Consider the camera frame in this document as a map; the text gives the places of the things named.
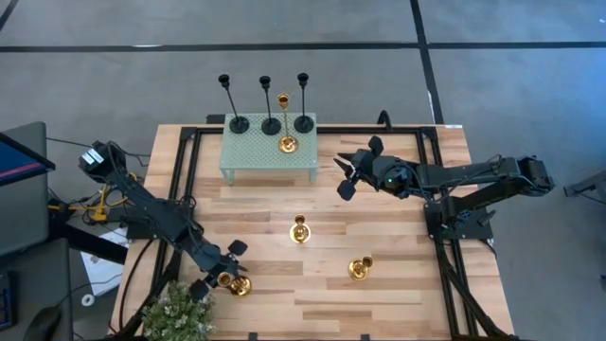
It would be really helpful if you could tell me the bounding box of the computer monitor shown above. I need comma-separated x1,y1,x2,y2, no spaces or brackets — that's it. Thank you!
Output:
0,131,57,187

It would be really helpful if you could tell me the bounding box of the black stand base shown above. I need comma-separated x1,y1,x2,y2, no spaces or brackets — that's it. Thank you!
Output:
46,198,130,265

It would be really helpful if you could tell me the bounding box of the black metal candlestick holder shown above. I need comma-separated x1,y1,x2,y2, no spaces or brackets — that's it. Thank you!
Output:
293,71,315,135
217,73,251,135
258,74,283,136

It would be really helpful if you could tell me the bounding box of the black keyboard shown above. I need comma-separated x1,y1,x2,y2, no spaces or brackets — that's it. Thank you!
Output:
0,271,16,332

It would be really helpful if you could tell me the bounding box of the gold brass candlestick holder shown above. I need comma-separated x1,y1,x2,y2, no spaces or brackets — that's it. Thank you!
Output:
348,255,374,282
216,272,253,299
276,93,300,154
289,213,312,245

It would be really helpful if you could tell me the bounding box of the yellow cable bundle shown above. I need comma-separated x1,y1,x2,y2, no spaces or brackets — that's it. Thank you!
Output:
46,174,138,224

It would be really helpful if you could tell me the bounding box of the grey desk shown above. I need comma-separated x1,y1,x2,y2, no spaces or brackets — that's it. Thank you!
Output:
0,236,75,341

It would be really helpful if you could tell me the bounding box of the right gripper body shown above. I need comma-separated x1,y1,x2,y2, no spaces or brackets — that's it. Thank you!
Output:
359,153,418,198

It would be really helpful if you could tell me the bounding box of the white paper sheet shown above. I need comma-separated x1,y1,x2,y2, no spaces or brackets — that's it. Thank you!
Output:
79,226,132,297

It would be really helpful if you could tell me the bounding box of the grey stand leg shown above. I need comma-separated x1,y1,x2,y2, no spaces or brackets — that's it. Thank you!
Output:
562,170,606,199

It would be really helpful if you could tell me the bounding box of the black computer mouse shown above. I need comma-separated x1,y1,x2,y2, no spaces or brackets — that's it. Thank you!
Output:
23,306,62,341

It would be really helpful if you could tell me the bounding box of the black metal table frame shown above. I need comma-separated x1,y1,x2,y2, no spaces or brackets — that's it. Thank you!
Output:
111,123,517,341

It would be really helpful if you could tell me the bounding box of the pale green perforated metal riser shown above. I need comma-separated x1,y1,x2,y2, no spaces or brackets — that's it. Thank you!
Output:
219,112,319,185

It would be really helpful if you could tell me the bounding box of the artificial green flowering plant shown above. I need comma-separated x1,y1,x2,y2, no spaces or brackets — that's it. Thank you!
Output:
140,278,219,341

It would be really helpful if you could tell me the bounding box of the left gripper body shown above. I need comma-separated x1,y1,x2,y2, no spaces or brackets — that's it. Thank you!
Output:
201,250,238,283

